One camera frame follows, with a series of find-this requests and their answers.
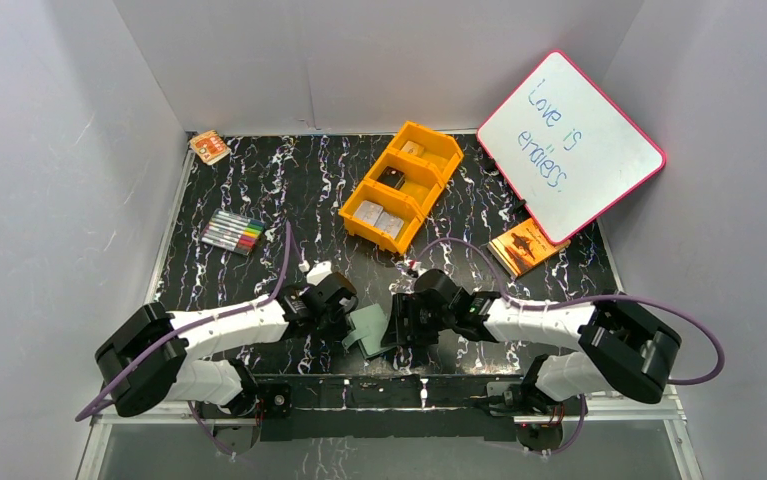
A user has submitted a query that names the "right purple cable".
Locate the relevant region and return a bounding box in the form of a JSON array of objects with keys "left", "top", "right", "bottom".
[{"left": 404, "top": 237, "right": 726, "bottom": 457}]

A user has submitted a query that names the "pink-framed whiteboard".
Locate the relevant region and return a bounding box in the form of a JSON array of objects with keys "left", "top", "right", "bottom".
[{"left": 476, "top": 50, "right": 667, "bottom": 244}]

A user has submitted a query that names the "pack of coloured markers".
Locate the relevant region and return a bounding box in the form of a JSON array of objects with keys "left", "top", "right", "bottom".
[{"left": 199, "top": 209, "right": 267, "bottom": 255}]

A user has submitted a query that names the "black card stack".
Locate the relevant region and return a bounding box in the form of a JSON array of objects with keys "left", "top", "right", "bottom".
[{"left": 377, "top": 168, "right": 406, "bottom": 190}]

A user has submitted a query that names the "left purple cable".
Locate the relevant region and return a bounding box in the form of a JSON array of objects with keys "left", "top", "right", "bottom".
[{"left": 74, "top": 221, "right": 311, "bottom": 458}]

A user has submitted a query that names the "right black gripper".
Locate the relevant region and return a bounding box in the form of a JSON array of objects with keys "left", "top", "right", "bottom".
[{"left": 380, "top": 292, "right": 455, "bottom": 346}]

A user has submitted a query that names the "small orange card box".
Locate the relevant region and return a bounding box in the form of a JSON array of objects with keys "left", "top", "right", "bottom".
[{"left": 189, "top": 130, "right": 231, "bottom": 165}]

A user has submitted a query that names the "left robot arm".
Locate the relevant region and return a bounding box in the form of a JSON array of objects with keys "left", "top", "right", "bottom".
[{"left": 95, "top": 272, "right": 358, "bottom": 418}]

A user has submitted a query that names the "yellow three-compartment bin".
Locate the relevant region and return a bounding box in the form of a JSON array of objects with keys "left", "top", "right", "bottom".
[{"left": 339, "top": 122, "right": 464, "bottom": 255}]

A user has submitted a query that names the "green card holder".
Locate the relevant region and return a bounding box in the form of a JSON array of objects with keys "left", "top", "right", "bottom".
[{"left": 341, "top": 304, "right": 390, "bottom": 360}]

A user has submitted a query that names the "silver card stack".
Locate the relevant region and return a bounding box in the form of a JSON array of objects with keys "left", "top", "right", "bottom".
[{"left": 353, "top": 200, "right": 384, "bottom": 226}]

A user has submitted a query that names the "purple cable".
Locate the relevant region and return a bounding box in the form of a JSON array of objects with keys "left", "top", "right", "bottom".
[
  {"left": 404, "top": 237, "right": 726, "bottom": 457},
  {"left": 74, "top": 221, "right": 311, "bottom": 458}
]

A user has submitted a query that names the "gold card stack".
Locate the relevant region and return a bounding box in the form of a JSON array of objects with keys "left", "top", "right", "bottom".
[{"left": 400, "top": 141, "right": 426, "bottom": 157}]

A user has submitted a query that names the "black mounting plate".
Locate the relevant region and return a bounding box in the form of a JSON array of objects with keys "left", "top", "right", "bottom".
[{"left": 196, "top": 374, "right": 582, "bottom": 450}]

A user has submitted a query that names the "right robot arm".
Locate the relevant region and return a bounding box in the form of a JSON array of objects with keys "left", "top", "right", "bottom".
[{"left": 381, "top": 269, "right": 682, "bottom": 414}]

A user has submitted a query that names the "orange book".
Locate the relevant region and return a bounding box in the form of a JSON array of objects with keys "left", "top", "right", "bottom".
[{"left": 488, "top": 218, "right": 570, "bottom": 279}]

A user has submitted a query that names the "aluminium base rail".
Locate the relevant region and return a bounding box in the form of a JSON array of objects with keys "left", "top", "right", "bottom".
[{"left": 90, "top": 376, "right": 688, "bottom": 427}]

